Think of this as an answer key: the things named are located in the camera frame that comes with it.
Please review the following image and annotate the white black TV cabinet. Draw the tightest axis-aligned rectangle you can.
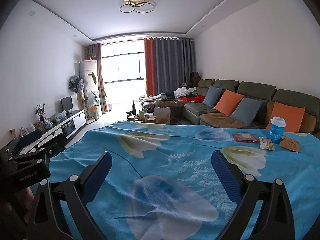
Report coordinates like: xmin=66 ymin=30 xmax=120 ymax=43
xmin=20 ymin=110 xmax=86 ymax=154

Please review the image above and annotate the orange grey curtain right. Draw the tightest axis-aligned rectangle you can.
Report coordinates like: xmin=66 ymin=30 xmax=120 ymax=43
xmin=144 ymin=37 xmax=196 ymax=96

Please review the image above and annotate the blue cushion middle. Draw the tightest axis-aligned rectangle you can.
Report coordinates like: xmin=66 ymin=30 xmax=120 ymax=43
xmin=230 ymin=98 xmax=262 ymax=126

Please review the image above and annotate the orange cushion middle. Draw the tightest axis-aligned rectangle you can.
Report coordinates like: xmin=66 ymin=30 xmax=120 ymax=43
xmin=214 ymin=90 xmax=244 ymax=116

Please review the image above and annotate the cluttered coffee table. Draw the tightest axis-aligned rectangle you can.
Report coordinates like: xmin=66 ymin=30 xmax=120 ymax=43
xmin=126 ymin=99 xmax=171 ymax=124

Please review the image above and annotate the blue plastic bottle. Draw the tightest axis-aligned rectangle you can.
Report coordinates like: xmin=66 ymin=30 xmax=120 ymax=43
xmin=269 ymin=116 xmax=286 ymax=144

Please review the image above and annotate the blue cushion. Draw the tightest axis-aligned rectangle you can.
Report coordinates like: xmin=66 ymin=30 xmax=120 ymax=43
xmin=230 ymin=98 xmax=262 ymax=126
xmin=203 ymin=86 xmax=222 ymax=108

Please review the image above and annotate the brown curtain left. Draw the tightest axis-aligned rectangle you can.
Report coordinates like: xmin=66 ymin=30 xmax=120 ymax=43
xmin=85 ymin=43 xmax=108 ymax=114

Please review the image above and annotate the small snack wrapper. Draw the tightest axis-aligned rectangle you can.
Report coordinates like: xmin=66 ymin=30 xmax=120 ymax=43
xmin=258 ymin=137 xmax=275 ymax=151

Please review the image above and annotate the green sectional sofa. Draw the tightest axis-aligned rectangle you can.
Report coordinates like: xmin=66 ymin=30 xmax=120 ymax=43
xmin=142 ymin=78 xmax=320 ymax=134

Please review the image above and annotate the tall plant yellow pot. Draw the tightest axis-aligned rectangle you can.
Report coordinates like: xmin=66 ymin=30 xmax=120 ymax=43
xmin=88 ymin=72 xmax=106 ymax=120

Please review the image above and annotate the orange cushion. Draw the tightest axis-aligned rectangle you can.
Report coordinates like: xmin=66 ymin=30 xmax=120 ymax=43
xmin=214 ymin=90 xmax=244 ymax=116
xmin=266 ymin=101 xmax=305 ymax=132

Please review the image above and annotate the white standing air conditioner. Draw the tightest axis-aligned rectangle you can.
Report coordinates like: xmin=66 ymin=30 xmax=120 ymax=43
xmin=79 ymin=60 xmax=98 ymax=119

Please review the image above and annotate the orange cushion near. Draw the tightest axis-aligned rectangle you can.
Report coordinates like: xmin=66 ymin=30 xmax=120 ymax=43
xmin=266 ymin=101 xmax=305 ymax=132

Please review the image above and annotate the black computer monitor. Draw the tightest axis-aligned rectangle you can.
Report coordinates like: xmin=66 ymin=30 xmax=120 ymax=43
xmin=61 ymin=96 xmax=73 ymax=115

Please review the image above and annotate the blue cushion far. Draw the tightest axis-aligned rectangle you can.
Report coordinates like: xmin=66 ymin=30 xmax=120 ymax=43
xmin=203 ymin=86 xmax=222 ymax=108

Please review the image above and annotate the red snack packet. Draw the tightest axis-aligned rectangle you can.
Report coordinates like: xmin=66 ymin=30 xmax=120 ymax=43
xmin=232 ymin=133 xmax=259 ymax=143

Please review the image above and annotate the brown wrapper by bottle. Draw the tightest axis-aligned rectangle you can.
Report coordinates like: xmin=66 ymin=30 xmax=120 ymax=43
xmin=279 ymin=135 xmax=300 ymax=152

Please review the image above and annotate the covered standing fan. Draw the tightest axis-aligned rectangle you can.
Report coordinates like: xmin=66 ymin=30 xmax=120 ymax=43
xmin=68 ymin=75 xmax=85 ymax=109

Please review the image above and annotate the blue floral tablecloth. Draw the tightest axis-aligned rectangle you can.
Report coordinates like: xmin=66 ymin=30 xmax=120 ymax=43
xmin=47 ymin=121 xmax=319 ymax=239

